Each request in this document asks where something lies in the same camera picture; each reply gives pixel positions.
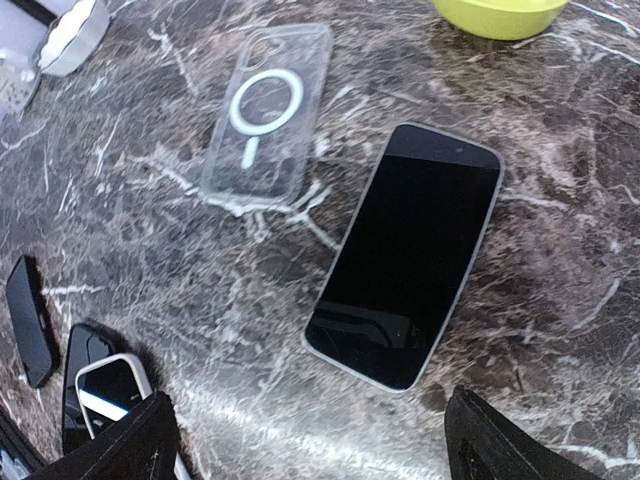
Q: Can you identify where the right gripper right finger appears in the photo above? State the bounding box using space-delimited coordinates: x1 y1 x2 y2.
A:
444 385 600 480

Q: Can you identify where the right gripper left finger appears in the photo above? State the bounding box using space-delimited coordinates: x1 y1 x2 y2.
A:
30 391 180 479

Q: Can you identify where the clear magsafe phone case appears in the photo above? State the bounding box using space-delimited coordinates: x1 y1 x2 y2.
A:
200 23 333 205

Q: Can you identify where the black phone middle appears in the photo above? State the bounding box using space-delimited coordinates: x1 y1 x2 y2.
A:
61 323 122 455

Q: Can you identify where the black phone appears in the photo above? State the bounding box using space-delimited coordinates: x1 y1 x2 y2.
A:
61 323 122 455
5 255 60 389

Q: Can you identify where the black phone left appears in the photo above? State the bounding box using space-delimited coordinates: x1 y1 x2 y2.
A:
5 255 60 389

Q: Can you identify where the patterned mug yellow inside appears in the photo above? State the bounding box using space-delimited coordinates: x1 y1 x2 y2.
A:
1 47 40 114

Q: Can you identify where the white scalloped bowl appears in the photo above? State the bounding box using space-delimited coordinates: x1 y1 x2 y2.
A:
37 0 110 77

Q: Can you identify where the green bowl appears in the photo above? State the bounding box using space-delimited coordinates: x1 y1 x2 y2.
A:
432 0 568 41

